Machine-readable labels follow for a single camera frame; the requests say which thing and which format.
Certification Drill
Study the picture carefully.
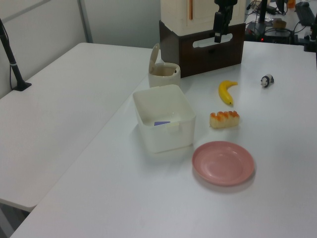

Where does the dark brown drawer box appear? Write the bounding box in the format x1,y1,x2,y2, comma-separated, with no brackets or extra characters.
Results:
158,19,245,79

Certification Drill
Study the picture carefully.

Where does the black table clamp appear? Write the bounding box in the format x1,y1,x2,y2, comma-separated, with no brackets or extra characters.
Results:
303,14,317,53

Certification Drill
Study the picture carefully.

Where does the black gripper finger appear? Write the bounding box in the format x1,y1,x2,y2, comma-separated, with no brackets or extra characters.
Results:
222,6,234,35
213,11,223,44

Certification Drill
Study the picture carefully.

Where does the small cream lidded trash can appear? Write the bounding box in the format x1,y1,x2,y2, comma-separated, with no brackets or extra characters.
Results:
148,43,181,89

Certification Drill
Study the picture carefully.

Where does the black equipment stand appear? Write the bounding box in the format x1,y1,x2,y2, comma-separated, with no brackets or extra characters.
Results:
245,0,293,43

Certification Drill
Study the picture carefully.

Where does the white plastic storage box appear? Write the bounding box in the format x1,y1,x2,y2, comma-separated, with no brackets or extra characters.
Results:
132,84,197,154

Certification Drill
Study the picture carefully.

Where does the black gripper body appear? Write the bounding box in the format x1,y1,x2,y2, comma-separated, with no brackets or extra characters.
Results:
214,0,239,13

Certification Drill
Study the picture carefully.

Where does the black camera stand pole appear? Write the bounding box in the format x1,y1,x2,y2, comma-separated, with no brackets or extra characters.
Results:
0,17,32,91

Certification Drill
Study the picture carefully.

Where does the pink plate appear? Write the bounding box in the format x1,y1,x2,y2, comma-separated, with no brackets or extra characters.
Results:
192,140,255,186

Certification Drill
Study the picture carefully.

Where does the panda figurine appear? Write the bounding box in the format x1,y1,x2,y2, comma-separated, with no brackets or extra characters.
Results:
260,74,275,89

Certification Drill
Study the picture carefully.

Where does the bread with orange topping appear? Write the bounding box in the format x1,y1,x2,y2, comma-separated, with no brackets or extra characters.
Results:
209,111,241,129

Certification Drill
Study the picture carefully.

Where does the small cardboard box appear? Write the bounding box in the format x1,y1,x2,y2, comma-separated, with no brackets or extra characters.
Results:
271,19,287,29

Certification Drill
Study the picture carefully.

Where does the yellow banana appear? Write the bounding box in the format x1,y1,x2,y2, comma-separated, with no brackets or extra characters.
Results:
218,80,238,106

